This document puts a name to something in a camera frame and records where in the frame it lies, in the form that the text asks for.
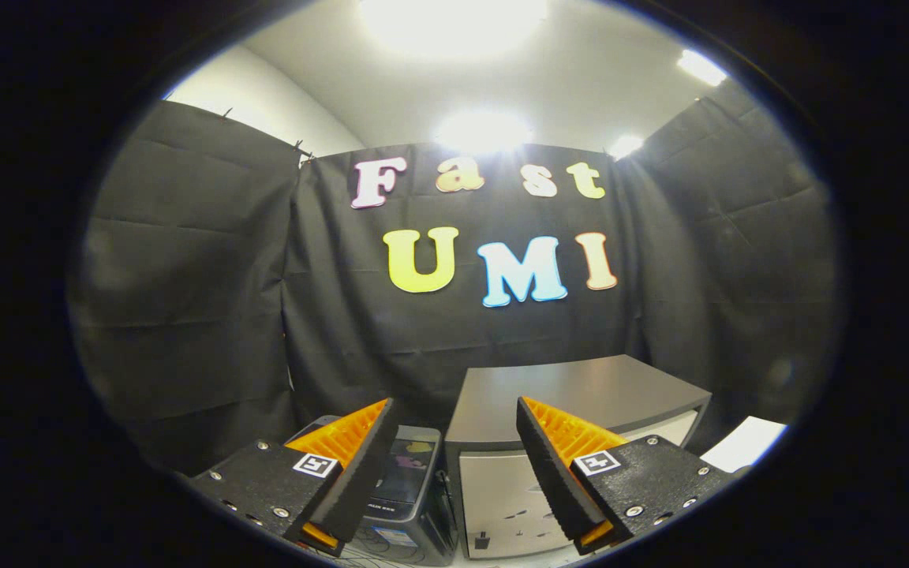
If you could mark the white flat sheet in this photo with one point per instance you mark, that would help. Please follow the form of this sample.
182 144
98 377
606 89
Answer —
746 442

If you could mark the large round ceiling light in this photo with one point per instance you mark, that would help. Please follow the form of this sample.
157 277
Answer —
450 24

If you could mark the rectangular ceiling light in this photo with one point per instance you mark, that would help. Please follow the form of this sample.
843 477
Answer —
701 67

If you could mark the beige cabinet with dark top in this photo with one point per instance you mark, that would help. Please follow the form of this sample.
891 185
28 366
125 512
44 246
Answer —
581 394

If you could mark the grey washing machine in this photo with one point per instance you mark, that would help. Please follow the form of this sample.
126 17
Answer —
423 528

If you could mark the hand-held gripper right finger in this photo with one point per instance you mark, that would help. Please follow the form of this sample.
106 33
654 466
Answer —
551 473

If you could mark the black backdrop cloth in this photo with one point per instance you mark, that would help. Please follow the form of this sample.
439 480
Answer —
186 276

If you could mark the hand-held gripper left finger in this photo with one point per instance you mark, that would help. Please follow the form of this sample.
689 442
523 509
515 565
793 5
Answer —
360 473

